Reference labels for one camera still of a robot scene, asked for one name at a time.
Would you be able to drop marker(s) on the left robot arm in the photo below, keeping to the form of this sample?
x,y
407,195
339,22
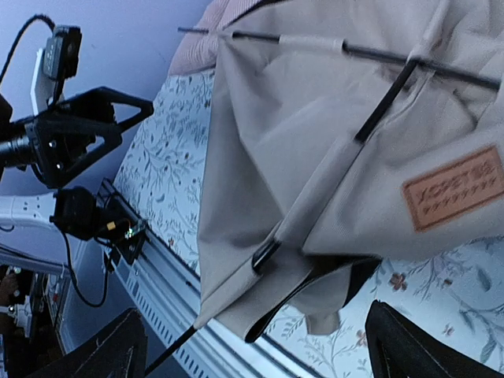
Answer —
x,y
71,211

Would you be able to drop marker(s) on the front aluminium rail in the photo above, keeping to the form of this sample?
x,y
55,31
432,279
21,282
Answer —
x,y
164,284

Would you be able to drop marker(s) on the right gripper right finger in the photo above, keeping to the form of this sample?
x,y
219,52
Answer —
x,y
399,348

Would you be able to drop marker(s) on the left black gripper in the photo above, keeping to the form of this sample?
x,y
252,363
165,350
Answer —
x,y
67,142

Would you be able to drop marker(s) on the beige fabric pet tent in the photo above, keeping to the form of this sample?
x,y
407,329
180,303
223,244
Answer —
x,y
282,163

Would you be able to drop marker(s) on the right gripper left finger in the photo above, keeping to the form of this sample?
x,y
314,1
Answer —
x,y
117,350

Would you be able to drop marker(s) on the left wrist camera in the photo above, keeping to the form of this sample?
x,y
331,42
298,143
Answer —
x,y
56,62

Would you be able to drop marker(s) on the pink checkered cushion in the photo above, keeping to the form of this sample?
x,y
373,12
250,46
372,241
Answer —
x,y
197,52

